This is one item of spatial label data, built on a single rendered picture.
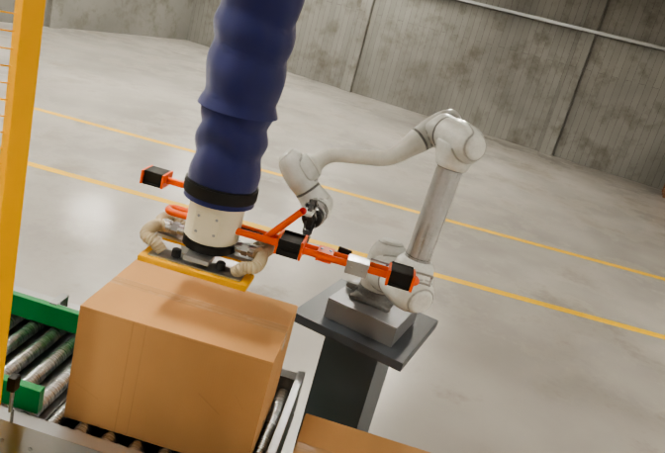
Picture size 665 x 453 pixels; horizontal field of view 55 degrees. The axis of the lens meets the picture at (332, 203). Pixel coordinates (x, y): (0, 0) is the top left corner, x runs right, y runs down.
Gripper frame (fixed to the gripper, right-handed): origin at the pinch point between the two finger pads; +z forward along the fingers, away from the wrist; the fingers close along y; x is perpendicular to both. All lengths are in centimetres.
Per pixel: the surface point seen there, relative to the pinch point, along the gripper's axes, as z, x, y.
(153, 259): 28.8, 38.3, 9.7
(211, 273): 27.4, 20.9, 9.7
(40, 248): -167, 184, 122
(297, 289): -219, 18, 125
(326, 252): 16.4, -9.9, -2.2
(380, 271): 16.8, -27.3, -1.2
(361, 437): 0, -38, 69
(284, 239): 18.6, 3.1, -3.4
